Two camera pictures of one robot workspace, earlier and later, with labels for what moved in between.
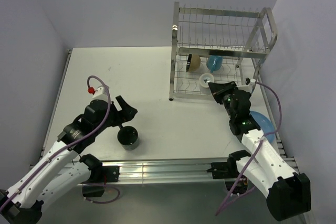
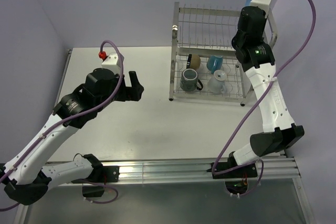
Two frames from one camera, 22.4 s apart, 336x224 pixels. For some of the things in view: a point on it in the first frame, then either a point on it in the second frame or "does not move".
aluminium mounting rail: (161, 170) does not move
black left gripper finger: (123, 105) -> (134, 79)
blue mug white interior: (214, 62) does not move
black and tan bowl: (193, 62) does not move
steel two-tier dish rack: (217, 44) does not move
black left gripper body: (114, 118) -> (126, 93)
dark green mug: (128, 137) -> (189, 80)
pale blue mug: (203, 80) -> (217, 84)
